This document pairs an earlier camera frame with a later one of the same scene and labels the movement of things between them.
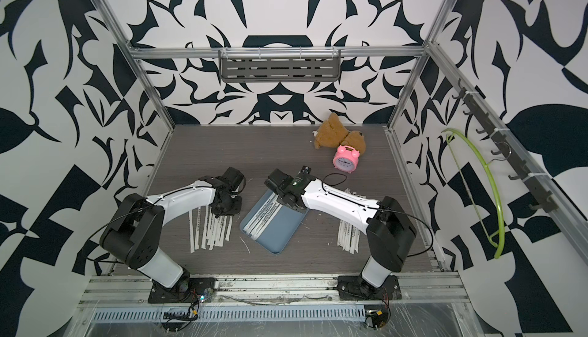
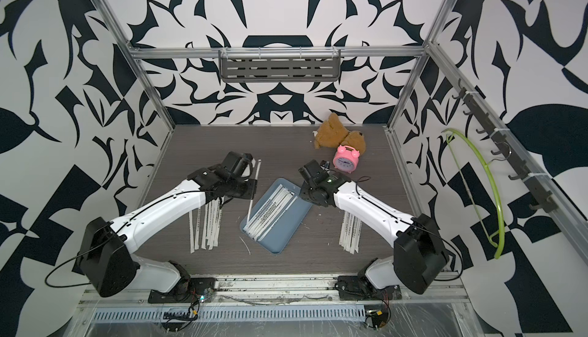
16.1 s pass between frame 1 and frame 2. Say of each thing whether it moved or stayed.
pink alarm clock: stayed
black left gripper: moved
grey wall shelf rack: stayed
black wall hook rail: stayed
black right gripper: moved
